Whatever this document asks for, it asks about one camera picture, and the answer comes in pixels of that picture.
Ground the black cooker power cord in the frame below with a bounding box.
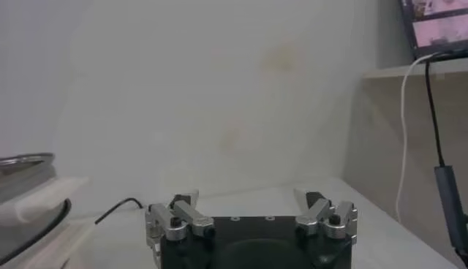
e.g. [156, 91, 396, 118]
[94, 197, 144, 224]

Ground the monitor screen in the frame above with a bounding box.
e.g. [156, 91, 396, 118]
[398, 0, 468, 61]

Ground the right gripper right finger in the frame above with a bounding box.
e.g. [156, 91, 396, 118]
[293, 189, 359, 243]

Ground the perforated steel steamer basket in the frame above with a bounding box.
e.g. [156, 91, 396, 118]
[0, 152, 91, 224]

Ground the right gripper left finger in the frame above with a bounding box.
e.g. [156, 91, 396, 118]
[145, 189, 216, 254]

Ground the white cable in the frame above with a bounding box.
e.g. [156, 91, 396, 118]
[394, 52, 447, 224]

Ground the black cable with grey adapter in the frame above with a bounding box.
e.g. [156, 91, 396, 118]
[423, 54, 468, 269]

